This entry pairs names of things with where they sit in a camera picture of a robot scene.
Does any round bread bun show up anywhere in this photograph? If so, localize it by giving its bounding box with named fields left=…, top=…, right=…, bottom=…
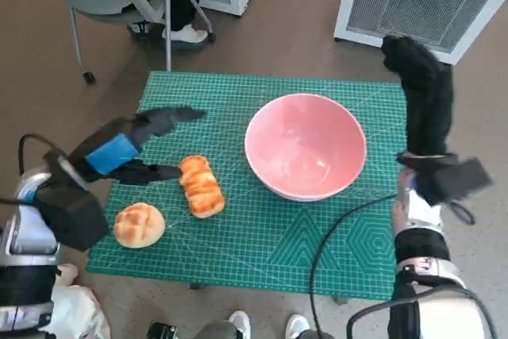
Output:
left=114, top=202, right=167, bottom=249

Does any long orange bread loaf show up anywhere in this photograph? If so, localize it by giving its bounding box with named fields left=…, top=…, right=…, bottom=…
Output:
left=178, top=155, right=226, bottom=219

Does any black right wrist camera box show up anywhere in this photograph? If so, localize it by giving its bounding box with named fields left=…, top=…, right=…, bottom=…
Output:
left=412, top=156, right=493, bottom=207

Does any small black device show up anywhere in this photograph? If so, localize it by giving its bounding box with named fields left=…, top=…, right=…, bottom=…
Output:
left=147, top=321, right=179, bottom=339

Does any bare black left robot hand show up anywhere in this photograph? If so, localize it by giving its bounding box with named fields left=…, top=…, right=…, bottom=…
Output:
left=69, top=105, right=207, bottom=187

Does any white shoe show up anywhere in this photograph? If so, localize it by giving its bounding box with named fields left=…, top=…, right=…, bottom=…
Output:
left=229, top=310, right=252, bottom=339
left=285, top=314, right=311, bottom=339

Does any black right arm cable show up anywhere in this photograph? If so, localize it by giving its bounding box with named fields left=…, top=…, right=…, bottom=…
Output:
left=346, top=286, right=499, bottom=339

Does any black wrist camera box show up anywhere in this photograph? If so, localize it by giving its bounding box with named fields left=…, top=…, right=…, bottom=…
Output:
left=37, top=148, right=110, bottom=252
left=412, top=156, right=493, bottom=207

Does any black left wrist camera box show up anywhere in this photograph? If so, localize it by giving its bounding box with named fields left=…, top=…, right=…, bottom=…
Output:
left=37, top=148, right=110, bottom=252

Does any large white grilled appliance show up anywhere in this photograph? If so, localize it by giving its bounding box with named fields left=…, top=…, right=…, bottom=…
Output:
left=333, top=0, right=508, bottom=65

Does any pink bowl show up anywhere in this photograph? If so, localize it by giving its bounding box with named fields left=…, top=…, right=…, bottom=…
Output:
left=244, top=92, right=368, bottom=202

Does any green cutting mat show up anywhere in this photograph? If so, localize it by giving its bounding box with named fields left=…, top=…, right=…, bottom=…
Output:
left=86, top=71, right=410, bottom=301

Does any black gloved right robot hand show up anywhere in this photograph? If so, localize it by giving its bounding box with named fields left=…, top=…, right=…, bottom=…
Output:
left=380, top=35, right=456, bottom=157

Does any long black cable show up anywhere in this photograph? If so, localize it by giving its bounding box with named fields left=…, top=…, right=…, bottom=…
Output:
left=309, top=192, right=398, bottom=339

